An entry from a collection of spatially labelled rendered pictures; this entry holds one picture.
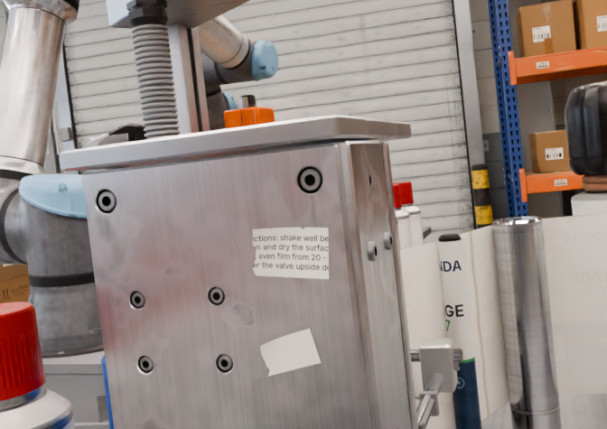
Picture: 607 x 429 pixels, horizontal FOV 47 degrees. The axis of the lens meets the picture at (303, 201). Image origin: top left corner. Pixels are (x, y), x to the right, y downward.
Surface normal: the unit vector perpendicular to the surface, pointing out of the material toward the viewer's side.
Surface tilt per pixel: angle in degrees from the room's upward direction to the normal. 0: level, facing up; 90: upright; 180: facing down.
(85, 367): 91
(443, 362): 90
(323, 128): 90
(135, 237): 90
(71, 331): 74
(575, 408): 0
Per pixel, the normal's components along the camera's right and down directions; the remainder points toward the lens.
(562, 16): -0.20, 0.07
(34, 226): -0.47, 0.10
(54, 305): -0.12, -0.22
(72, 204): 0.44, 0.00
